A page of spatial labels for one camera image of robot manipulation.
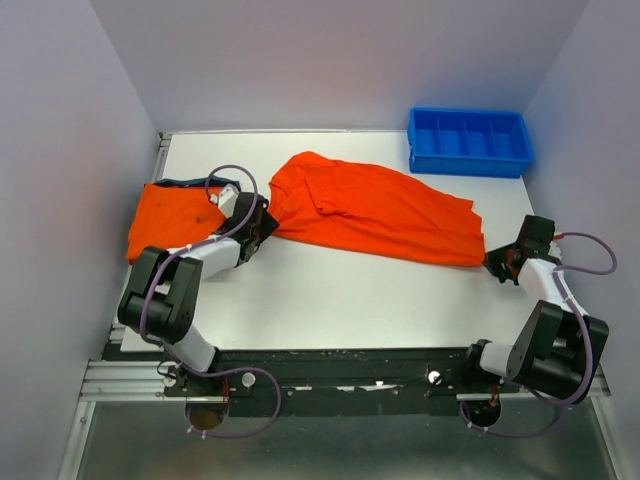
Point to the folded orange shirt on stack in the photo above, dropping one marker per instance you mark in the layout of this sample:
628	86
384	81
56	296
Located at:
171	217

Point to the orange t shirt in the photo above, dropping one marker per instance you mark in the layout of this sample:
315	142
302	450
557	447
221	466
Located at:
372	209

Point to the folded dark teal shirt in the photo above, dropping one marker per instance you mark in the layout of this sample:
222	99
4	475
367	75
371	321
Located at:
214	182

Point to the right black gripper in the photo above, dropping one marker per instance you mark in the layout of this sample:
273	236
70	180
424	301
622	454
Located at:
493	261

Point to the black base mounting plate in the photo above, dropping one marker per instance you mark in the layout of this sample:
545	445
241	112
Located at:
338	382

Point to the aluminium frame rail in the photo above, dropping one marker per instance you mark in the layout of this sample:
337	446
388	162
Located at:
121	381

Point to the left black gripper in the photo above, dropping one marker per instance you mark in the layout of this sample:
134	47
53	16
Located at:
268	225

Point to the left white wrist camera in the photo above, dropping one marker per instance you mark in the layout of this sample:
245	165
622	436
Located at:
225	200

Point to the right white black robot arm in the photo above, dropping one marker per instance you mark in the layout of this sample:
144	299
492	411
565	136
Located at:
560	346

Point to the blue plastic bin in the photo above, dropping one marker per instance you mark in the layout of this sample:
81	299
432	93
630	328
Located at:
467	142

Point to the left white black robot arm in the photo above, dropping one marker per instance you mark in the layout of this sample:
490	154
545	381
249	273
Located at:
160	298

